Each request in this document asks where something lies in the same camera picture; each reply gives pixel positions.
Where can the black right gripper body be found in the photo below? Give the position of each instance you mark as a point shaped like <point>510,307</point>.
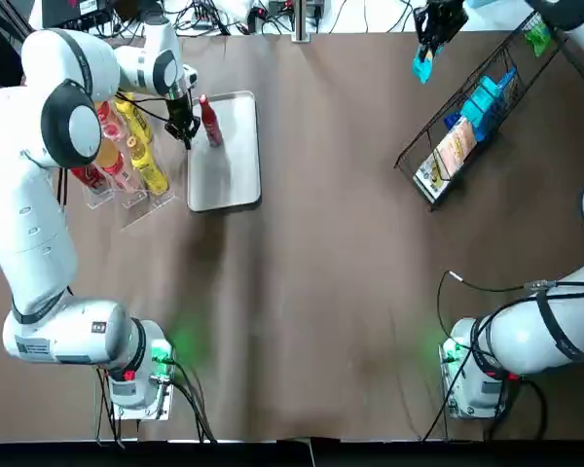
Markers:
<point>450,13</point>

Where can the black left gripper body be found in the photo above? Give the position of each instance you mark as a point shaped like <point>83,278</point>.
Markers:
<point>181,111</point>

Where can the teal printed chips packet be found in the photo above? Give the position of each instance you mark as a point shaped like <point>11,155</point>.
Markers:
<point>423,68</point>

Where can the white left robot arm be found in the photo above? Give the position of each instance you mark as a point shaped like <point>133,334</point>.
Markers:
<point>34,233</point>

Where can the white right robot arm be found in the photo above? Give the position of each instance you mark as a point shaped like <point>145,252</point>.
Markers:
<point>521,335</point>

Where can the clear acrylic tiered shelf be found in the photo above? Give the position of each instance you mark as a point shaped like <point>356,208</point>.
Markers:
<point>141,206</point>

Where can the light blue plastic basket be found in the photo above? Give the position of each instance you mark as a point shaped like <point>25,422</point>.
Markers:
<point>479,2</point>

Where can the yellow drink bottle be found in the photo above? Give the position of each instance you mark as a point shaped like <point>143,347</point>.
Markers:
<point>136,117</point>
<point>151,170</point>

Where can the orange drink bottle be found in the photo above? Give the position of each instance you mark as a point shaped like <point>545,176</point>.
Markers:
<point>114,165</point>
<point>109,121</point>

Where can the dark blue cookie packet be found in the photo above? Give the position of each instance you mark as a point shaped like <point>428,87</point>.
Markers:
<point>451,121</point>

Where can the azure blue snack packet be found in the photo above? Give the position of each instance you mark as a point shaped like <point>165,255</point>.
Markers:
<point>508,87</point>

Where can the plain teal packet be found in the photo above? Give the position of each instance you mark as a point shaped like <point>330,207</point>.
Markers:
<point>479,117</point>

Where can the green snack packet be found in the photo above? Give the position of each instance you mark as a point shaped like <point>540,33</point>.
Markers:
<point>537,36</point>

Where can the black hub red lights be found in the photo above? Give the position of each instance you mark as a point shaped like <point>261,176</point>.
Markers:
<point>202,12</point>

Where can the peach and white box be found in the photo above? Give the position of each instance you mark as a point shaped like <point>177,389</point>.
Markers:
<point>455,146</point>

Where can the black box red logo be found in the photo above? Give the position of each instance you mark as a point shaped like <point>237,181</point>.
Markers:
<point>87,7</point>

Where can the white box yellow print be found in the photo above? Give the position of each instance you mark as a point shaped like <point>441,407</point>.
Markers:
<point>430,182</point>

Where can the aluminium camera post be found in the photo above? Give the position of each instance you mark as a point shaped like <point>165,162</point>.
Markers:
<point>302,22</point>

